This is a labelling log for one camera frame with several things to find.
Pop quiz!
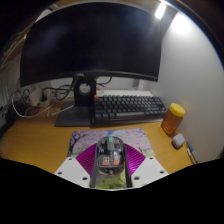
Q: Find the black keyboard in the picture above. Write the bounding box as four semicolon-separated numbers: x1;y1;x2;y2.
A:
92;94;168;125

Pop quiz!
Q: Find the white power strip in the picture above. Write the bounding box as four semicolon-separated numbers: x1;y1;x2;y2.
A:
28;96;52;108

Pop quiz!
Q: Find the wooden shelf unit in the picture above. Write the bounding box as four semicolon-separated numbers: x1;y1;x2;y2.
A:
0;29;31;69

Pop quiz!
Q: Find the transparent computer mouse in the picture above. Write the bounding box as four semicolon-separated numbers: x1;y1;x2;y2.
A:
96;135;126;176

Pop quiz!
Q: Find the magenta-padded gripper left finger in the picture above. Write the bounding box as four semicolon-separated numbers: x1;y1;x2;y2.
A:
53;143;99;189

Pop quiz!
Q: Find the white cable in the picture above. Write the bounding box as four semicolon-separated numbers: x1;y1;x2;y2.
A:
11;88;73;119

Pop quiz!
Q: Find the bright strip light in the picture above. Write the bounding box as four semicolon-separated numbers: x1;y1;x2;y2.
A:
154;2;167;20

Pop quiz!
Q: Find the small grey case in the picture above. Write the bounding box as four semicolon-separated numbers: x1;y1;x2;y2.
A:
171;133;186;150

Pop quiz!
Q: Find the black curved monitor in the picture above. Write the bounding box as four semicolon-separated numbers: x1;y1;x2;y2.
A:
19;2;164;128

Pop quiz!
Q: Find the floral print mouse pad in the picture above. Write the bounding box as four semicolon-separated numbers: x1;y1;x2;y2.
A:
67;128;156;190

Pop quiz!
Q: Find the orange jar with yellow lid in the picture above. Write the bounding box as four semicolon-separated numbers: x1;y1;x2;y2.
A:
160;102;186;135

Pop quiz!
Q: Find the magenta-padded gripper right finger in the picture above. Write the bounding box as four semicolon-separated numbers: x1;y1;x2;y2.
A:
123;143;170;189

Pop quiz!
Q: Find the dark pen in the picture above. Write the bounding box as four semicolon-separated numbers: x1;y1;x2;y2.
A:
185;141;199;164

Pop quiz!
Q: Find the black cable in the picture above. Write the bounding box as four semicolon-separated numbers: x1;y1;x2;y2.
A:
41;77;113;102

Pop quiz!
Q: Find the white charger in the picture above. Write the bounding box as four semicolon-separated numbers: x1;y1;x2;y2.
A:
31;89;43;105

